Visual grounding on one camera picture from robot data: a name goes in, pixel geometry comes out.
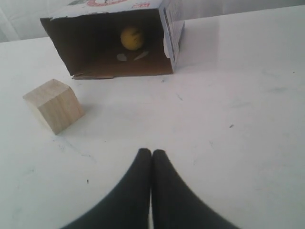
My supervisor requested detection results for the printed cardboard box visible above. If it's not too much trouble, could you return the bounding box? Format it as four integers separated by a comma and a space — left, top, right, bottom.
41, 0, 185, 80

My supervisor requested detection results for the yellow tennis ball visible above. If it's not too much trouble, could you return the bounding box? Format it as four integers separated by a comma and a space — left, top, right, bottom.
120, 26, 144, 51

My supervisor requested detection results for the white backdrop curtain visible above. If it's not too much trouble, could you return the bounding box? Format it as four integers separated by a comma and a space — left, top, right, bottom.
0, 0, 71, 42

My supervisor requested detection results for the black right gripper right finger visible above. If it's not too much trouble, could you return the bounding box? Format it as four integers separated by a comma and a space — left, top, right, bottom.
151, 149, 238, 229

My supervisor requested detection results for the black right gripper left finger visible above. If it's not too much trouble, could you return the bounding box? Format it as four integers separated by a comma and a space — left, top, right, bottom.
64, 148, 152, 229

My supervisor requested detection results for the wooden cube block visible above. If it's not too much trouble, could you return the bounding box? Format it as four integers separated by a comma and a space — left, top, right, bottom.
23, 79, 84, 135

